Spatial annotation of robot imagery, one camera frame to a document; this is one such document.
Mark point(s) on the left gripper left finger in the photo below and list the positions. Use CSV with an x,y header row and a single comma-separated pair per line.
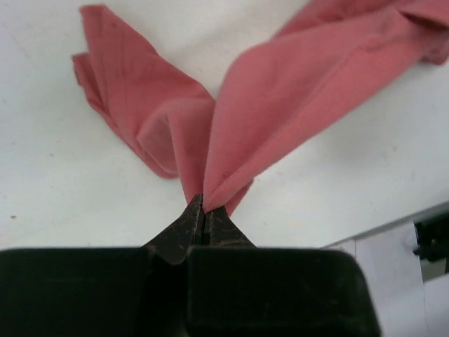
x,y
118,291

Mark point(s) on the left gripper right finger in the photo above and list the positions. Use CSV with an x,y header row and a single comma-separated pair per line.
x,y
237,289

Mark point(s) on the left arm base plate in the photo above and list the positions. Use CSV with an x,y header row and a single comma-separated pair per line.
x,y
431,229

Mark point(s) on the pink t shirt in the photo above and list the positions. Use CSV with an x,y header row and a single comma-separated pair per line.
x,y
325,62

